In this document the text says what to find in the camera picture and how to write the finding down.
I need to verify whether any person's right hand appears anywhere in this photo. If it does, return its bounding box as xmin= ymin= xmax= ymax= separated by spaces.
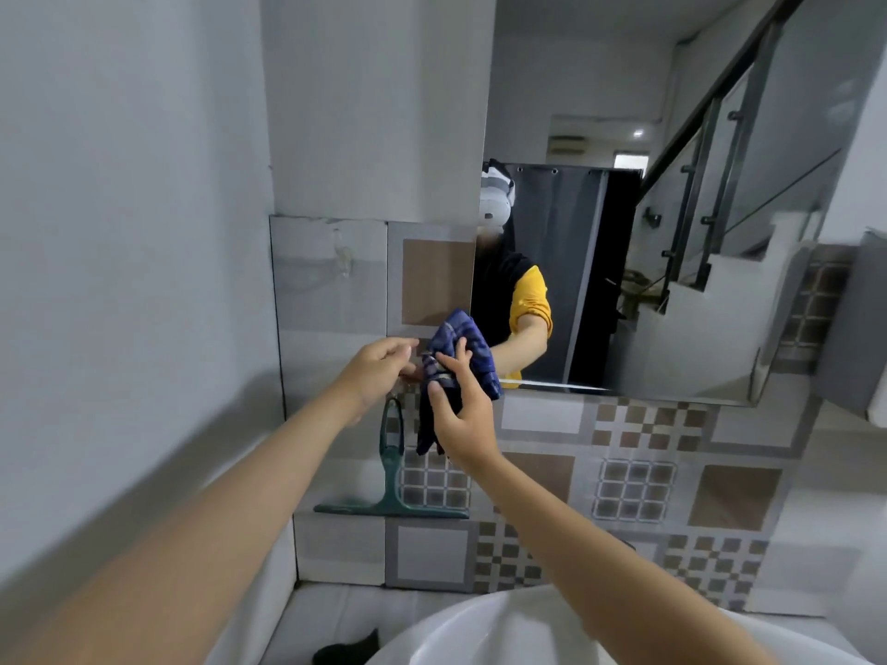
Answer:
xmin=427 ymin=337 xmax=504 ymax=473

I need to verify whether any person's left hand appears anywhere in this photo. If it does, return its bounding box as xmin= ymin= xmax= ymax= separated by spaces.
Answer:
xmin=334 ymin=337 xmax=425 ymax=428

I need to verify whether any blue plaid cloth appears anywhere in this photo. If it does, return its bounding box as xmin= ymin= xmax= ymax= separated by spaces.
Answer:
xmin=415 ymin=309 xmax=503 ymax=457

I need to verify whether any person's left forearm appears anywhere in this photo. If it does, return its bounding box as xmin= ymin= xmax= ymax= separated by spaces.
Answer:
xmin=0 ymin=387 xmax=361 ymax=665

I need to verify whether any person's right forearm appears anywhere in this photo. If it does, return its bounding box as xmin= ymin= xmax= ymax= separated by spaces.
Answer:
xmin=461 ymin=452 xmax=778 ymax=665

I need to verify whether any green squeegee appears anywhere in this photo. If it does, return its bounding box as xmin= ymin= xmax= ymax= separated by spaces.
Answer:
xmin=313 ymin=397 xmax=471 ymax=520

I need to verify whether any white sink basin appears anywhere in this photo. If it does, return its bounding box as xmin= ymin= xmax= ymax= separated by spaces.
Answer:
xmin=364 ymin=583 xmax=875 ymax=665

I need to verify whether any small black object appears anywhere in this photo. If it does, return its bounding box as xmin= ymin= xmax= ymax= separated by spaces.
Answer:
xmin=313 ymin=628 xmax=381 ymax=665

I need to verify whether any grey door panel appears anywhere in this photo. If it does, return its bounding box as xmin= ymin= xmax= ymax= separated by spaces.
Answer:
xmin=809 ymin=228 xmax=887 ymax=419

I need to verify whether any clear wall hook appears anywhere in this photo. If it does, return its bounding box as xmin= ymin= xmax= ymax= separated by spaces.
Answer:
xmin=332 ymin=228 xmax=355 ymax=282

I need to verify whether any frameless wall mirror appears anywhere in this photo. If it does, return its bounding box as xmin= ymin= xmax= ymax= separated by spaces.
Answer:
xmin=470 ymin=0 xmax=882 ymax=408

